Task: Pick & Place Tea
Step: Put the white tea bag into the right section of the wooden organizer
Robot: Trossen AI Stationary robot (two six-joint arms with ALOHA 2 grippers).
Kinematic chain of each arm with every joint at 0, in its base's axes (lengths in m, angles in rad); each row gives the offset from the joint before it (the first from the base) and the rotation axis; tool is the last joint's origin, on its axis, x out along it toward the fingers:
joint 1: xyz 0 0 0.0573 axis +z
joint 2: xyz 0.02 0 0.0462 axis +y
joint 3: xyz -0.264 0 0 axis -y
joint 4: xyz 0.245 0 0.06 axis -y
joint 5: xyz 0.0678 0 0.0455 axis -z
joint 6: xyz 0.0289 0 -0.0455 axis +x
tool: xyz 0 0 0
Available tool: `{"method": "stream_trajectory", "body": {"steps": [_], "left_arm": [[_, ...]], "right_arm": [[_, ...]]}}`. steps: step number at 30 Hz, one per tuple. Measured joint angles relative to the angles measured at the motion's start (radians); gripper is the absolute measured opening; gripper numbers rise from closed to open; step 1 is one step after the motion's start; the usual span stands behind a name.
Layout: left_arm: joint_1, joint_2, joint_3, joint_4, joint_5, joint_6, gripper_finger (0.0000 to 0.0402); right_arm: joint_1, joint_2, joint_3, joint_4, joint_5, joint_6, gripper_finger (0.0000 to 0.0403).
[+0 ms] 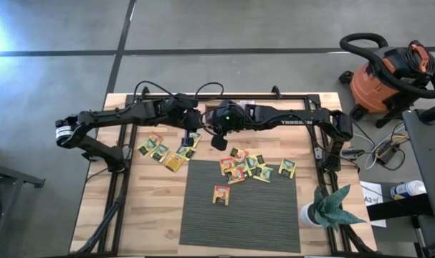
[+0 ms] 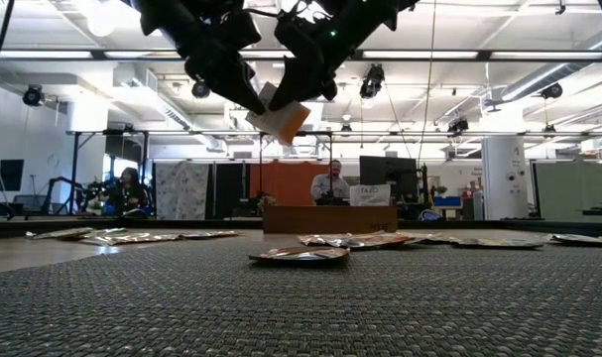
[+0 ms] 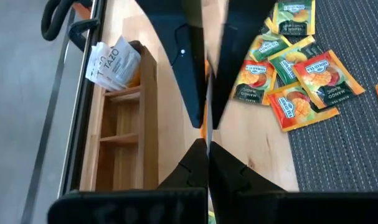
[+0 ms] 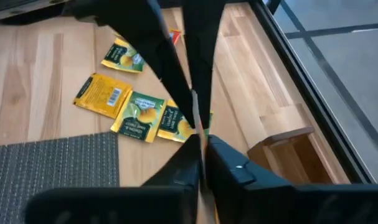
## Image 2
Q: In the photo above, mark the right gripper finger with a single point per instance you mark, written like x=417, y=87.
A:
x=305, y=84
x=288, y=57

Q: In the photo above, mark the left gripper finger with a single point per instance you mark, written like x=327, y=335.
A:
x=231, y=84
x=251, y=74

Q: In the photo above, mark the white orange Tazo tea bag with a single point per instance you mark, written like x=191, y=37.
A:
x=285, y=124
x=370, y=196

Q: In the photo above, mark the mango magic tea bag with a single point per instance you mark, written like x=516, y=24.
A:
x=385, y=239
x=300, y=254
x=583, y=240
x=132, y=239
x=330, y=241

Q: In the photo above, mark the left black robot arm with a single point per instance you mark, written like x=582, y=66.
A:
x=171, y=15

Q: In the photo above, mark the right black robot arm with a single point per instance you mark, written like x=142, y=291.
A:
x=370, y=15

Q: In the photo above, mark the black background robot arm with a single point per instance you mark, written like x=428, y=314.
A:
x=57, y=186

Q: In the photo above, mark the wooden tea organizer box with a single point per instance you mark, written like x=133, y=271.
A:
x=330, y=220

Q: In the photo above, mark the orange partition screen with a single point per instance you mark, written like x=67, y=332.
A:
x=285, y=183

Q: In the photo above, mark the person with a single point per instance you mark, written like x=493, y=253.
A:
x=330, y=186
x=127, y=193

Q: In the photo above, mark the patterned grey curtain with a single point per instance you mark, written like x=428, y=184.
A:
x=181, y=191

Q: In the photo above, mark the black computer monitor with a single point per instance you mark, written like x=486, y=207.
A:
x=395, y=171

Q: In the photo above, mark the small potted plant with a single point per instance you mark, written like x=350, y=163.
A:
x=441, y=191

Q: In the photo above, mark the black metal rig stand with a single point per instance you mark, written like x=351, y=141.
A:
x=74, y=173

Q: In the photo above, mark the white round pillar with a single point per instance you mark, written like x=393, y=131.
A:
x=504, y=178

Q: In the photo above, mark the grey woven placemat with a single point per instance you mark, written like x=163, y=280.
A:
x=300, y=307

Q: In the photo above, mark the green partition screen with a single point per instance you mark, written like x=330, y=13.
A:
x=573, y=191

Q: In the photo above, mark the black table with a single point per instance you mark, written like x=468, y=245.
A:
x=600, y=210

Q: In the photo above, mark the black ceiling camera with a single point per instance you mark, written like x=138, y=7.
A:
x=552, y=91
x=458, y=126
x=201, y=89
x=34, y=96
x=372, y=82

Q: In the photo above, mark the black wall television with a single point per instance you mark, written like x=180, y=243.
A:
x=5, y=175

